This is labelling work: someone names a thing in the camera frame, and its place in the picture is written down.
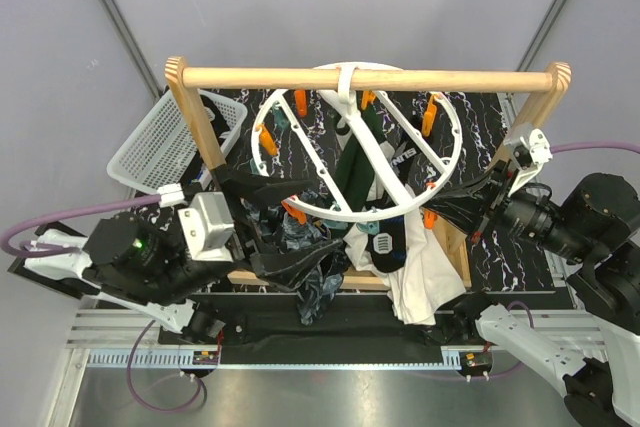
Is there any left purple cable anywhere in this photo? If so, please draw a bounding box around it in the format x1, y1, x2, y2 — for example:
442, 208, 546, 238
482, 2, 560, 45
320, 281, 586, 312
0, 195, 166, 256

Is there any black blue sock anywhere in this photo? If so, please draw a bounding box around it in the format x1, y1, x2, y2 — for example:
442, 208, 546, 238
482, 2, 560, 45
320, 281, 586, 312
366, 216, 407, 274

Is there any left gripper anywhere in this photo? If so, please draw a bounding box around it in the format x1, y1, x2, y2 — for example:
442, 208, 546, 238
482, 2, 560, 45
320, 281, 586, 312
145, 169, 344, 310

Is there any purple cable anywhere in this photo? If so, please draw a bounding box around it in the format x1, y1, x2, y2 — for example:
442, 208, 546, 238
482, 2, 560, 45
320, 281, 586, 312
549, 141, 640, 156
0, 195, 166, 256

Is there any white cloth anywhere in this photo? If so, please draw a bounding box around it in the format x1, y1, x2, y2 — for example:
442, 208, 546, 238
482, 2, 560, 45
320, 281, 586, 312
344, 210, 466, 326

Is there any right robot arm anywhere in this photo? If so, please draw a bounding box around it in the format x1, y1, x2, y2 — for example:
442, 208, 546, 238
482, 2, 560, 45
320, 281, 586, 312
425, 161, 639, 426

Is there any white round clip hanger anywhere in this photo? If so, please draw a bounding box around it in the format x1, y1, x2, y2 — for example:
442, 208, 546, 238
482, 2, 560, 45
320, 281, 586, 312
241, 62, 463, 223

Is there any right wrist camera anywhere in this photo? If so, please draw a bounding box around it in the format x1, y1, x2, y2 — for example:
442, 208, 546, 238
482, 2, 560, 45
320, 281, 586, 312
503, 123, 553, 197

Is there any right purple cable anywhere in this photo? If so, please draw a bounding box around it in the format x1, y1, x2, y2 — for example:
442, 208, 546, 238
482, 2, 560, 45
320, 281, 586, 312
549, 141, 640, 156

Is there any wooden hanging rack frame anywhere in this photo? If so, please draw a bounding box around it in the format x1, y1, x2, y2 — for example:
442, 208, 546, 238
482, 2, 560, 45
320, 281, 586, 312
164, 56, 573, 293

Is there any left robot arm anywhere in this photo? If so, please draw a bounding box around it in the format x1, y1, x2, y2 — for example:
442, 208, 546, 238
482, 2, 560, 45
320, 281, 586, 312
1, 164, 340, 343

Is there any dark patterned garment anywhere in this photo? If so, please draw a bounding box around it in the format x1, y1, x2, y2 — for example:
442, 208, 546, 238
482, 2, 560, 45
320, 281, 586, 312
242, 200, 351, 327

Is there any orange clothes peg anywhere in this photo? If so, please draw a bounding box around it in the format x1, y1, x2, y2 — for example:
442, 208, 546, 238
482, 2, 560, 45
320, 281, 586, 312
281, 201, 307, 225

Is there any white plastic mesh basket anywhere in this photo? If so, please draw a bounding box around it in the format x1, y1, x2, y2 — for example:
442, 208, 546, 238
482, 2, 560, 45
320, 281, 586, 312
107, 91, 247, 194

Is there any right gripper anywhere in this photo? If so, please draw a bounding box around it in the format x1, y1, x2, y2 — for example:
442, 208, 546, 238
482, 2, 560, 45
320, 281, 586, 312
422, 155, 593, 260

